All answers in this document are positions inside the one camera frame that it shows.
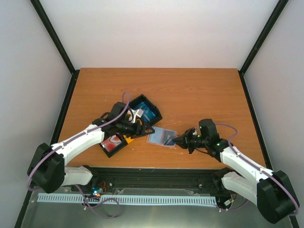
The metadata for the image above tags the black vip credit card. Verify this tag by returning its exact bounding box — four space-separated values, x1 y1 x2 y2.
162 130 177 145

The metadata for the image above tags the stack of blue cards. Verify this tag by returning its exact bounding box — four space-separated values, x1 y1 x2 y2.
135 102 156 122

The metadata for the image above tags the stack of red cards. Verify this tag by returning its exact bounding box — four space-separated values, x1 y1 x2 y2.
101 136 122 152

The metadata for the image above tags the yellow plastic bin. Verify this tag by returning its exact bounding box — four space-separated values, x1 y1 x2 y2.
125 137 134 144

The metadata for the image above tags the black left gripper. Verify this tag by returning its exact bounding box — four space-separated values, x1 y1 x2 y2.
117 120 155 139

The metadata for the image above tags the blue credit card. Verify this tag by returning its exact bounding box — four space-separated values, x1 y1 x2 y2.
164 139 176 146

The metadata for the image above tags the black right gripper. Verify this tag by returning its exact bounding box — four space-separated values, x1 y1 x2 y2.
172 128 208 154

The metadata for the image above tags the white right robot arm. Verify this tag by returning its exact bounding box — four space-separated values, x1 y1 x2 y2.
173 119 300 224

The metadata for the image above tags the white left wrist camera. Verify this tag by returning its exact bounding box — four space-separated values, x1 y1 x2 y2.
127 108 144 123

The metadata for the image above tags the light blue cable duct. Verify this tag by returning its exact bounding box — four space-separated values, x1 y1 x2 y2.
37 193 217 207

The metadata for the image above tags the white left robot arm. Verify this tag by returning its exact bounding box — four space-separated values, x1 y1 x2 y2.
27 102 155 193

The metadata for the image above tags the pink card holder wallet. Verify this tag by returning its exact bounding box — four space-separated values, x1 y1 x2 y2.
147 126 175 148

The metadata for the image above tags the black bin with blue cards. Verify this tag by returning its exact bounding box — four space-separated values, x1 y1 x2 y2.
129 94 162 126

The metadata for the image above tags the black bin with red cards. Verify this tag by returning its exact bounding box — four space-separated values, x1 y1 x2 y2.
99 135 128 158

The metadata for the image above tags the black aluminium frame rail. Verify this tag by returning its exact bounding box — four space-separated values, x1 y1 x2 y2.
14 0 300 228

